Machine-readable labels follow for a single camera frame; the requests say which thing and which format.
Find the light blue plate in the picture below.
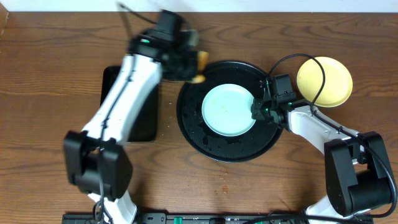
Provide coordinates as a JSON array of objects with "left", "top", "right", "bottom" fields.
[{"left": 201, "top": 83, "right": 256, "bottom": 137}]

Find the yellow plate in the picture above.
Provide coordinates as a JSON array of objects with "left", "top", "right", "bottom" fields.
[{"left": 297, "top": 57, "right": 353, "bottom": 108}]

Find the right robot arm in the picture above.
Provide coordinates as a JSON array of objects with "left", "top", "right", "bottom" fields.
[{"left": 251, "top": 74, "right": 397, "bottom": 223}]

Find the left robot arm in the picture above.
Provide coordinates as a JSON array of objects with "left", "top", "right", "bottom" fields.
[{"left": 63, "top": 10, "right": 208, "bottom": 223}]

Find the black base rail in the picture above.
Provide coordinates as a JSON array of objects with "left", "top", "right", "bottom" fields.
[{"left": 61, "top": 212, "right": 374, "bottom": 224}]

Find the green and yellow sponge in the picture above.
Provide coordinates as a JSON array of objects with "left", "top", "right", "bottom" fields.
[{"left": 189, "top": 51, "right": 209, "bottom": 84}]

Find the black rectangular tray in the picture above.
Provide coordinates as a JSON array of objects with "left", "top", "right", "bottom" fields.
[{"left": 100, "top": 66, "right": 159, "bottom": 142}]

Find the round black tray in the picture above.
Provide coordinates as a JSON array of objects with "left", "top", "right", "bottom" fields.
[{"left": 176, "top": 60, "right": 282, "bottom": 162}]

